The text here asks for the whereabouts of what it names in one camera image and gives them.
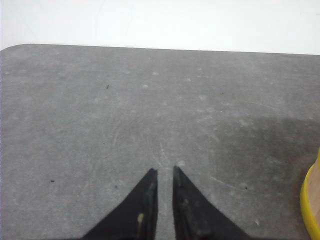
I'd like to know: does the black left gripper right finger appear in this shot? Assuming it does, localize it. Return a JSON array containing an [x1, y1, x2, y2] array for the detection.
[[172, 166, 250, 240]]

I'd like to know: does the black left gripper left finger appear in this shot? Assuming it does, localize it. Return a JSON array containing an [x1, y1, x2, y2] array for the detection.
[[82, 168, 158, 240]]

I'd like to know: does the front bamboo steamer basket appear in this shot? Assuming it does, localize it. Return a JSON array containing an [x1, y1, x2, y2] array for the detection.
[[299, 151, 320, 240]]

